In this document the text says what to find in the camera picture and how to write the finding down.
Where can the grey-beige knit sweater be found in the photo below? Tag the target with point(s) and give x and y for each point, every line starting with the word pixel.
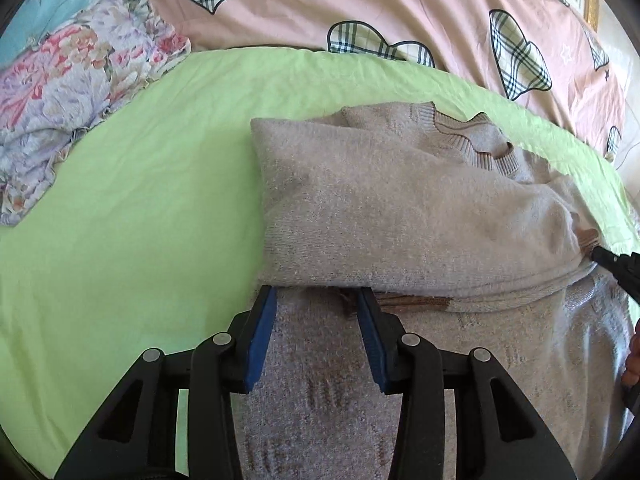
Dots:
pixel 400 200

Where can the person's right hand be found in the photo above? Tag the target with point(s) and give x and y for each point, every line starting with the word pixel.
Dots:
pixel 633 355

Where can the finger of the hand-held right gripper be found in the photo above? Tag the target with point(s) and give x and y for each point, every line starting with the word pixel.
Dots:
pixel 620 267

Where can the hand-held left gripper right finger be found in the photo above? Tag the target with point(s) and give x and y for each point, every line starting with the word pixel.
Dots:
pixel 372 346

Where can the light blue floral sheet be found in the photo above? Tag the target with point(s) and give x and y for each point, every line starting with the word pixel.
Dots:
pixel 50 10

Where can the purple floral ruffled cloth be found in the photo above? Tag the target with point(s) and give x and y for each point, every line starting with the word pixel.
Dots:
pixel 65 90

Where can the light green bed sheet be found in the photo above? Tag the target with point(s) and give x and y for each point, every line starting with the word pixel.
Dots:
pixel 150 210

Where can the pink quilt with plaid hearts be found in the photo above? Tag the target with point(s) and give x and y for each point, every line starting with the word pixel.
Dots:
pixel 400 5

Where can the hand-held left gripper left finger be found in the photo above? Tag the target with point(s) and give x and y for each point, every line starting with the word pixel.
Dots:
pixel 260 336

